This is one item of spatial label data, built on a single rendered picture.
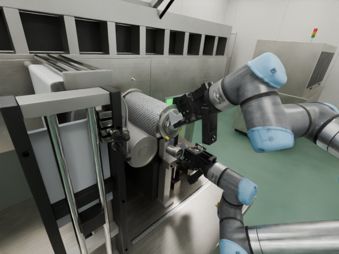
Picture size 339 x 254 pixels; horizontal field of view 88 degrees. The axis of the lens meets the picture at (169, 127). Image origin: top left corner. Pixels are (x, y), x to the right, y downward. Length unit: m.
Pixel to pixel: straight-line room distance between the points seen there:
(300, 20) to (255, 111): 4.76
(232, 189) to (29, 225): 0.72
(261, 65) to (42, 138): 0.40
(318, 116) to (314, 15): 4.65
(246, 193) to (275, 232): 0.11
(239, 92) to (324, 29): 4.63
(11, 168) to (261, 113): 0.83
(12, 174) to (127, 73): 0.60
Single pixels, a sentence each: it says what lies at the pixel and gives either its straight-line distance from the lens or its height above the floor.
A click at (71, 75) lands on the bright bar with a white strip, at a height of 1.45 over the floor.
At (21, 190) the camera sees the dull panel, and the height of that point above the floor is 0.95.
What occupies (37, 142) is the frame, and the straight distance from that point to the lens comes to 0.35.
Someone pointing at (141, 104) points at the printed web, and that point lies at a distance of 0.69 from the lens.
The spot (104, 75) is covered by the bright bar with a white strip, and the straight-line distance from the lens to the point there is 0.43.
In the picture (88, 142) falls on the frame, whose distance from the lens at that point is 0.38.
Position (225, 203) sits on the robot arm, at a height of 1.05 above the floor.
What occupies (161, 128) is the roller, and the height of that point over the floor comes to 1.25.
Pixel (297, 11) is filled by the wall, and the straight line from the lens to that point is 5.16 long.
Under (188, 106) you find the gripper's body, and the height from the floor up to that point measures 1.36.
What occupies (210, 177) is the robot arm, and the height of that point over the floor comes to 1.11.
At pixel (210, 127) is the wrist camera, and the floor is 1.32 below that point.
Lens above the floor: 1.53
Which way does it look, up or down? 26 degrees down
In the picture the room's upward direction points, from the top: 5 degrees clockwise
